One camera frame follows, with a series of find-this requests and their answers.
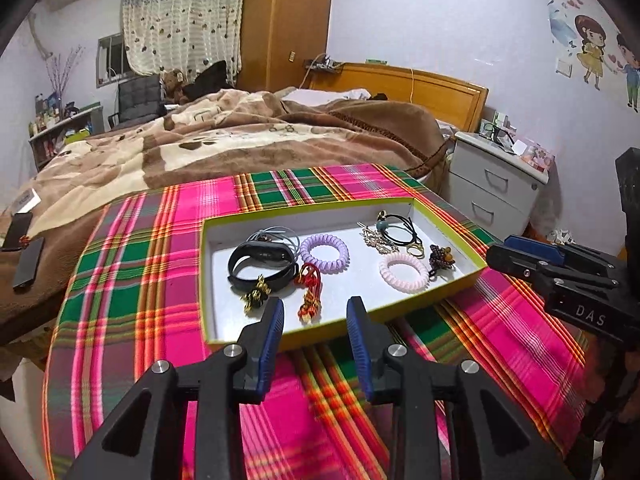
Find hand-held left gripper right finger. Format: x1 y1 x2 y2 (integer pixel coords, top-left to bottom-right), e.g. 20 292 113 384
346 296 571 480

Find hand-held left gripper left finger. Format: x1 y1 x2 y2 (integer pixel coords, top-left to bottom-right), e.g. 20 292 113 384
65 296 286 480

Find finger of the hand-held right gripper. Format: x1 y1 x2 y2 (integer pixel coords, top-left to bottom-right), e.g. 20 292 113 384
486 244 556 288
502 235 568 267

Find black gold knot charm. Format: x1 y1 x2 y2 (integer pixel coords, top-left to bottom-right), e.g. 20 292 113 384
239 275 273 315

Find yellow cardboard box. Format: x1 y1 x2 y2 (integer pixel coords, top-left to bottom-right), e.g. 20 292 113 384
200 197 488 353

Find red gold knot charm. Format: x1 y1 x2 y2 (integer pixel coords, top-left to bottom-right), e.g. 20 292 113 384
294 262 325 324

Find pink spiral hair tie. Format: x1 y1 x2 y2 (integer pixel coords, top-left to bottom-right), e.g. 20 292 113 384
378 252 430 293

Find black wristband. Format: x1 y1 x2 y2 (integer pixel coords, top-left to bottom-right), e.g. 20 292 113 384
227 241 297 292

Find brown beaded bracelet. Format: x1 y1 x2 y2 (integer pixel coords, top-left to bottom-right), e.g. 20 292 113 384
425 243 455 278

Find purple spiral hair tie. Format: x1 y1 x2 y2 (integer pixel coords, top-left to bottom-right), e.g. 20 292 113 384
300 233 350 273

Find grey cord hair tie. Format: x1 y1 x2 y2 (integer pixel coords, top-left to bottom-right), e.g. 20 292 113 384
246 225 302 253

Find black hair tie with bead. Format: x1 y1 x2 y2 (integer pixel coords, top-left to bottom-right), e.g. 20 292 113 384
375 210 426 253

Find white nightstand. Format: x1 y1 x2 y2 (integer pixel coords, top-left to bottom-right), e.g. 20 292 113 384
445 131 551 238

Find pink box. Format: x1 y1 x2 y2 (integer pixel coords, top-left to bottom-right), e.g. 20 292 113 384
520 142 556 171

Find pink green plaid tablecloth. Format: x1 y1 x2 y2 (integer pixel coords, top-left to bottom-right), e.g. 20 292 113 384
42 162 588 480

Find wooden headboard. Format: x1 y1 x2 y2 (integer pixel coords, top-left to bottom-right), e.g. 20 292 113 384
305 62 490 133

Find brown patterned blanket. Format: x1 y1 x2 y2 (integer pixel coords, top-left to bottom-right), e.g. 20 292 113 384
0 87 451 346

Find white pillow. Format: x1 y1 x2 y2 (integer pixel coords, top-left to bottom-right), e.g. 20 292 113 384
287 87 371 106

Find black clothing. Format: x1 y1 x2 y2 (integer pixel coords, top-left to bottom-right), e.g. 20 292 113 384
181 60 228 101

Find brown teddy bear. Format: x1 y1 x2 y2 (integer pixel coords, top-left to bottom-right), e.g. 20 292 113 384
160 69 187 103

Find black chair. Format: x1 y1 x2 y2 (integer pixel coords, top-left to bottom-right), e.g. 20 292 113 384
107 74 168 128

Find power strip with plugs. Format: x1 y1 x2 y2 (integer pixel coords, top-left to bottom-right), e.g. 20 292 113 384
304 55 345 72

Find black phone with red charm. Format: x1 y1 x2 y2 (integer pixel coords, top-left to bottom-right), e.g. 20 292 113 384
0 211 35 252

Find white card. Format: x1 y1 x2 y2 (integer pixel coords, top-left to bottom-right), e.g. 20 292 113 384
11 187 42 213

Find white cluttered shelf desk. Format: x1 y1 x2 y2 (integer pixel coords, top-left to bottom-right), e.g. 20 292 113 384
27 105 106 171

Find wooden wardrobe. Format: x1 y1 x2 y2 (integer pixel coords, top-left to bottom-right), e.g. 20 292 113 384
235 0 336 92

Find small window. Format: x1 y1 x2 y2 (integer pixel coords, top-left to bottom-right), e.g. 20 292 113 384
95 34 130 86

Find heart print curtain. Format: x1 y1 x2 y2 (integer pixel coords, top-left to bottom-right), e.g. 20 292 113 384
121 0 246 86

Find purple decorative branches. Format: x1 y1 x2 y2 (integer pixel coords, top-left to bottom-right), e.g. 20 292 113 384
45 46 86 106

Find wrapped air conditioner pipe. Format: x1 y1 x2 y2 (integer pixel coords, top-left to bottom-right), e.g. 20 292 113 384
27 12 56 61

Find cartoon wall sticker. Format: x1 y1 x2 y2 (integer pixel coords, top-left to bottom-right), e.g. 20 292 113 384
472 0 640 113

